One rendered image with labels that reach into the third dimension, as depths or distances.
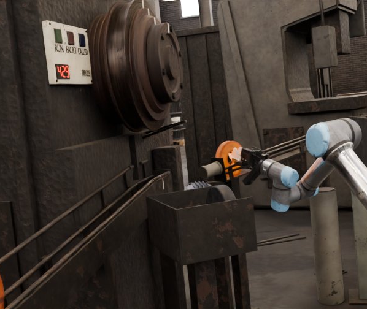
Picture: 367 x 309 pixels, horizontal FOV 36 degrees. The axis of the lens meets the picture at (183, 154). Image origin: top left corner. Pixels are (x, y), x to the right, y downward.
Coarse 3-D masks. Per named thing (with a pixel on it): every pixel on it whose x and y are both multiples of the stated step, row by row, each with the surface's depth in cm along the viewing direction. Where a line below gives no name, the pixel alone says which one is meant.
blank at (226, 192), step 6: (216, 186) 145; (222, 186) 145; (210, 192) 149; (216, 192) 145; (222, 192) 142; (228, 192) 143; (210, 198) 150; (216, 198) 145; (222, 198) 142; (228, 198) 141; (234, 198) 142
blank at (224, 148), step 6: (222, 144) 248; (228, 144) 247; (234, 144) 250; (222, 150) 245; (228, 150) 247; (216, 156) 246; (222, 156) 245; (234, 168) 250; (228, 174) 248; (234, 174) 250
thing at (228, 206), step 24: (192, 192) 163; (168, 216) 141; (192, 216) 136; (216, 216) 138; (240, 216) 140; (168, 240) 143; (192, 240) 136; (216, 240) 138; (240, 240) 140; (192, 264) 151; (192, 288) 153; (216, 288) 152
